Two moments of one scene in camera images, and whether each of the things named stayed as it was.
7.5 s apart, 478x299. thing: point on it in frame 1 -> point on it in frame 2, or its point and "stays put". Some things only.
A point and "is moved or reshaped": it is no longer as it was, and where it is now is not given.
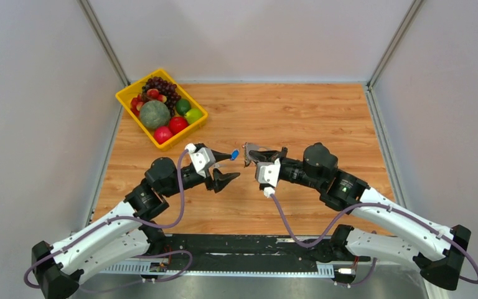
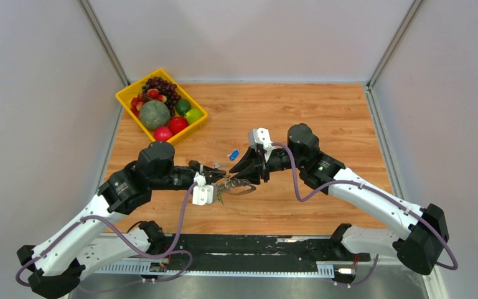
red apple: [177, 123] stays put
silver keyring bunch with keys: [248, 147] is moved or reshaped
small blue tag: [234, 154] stays put
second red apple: [162, 134] stays put
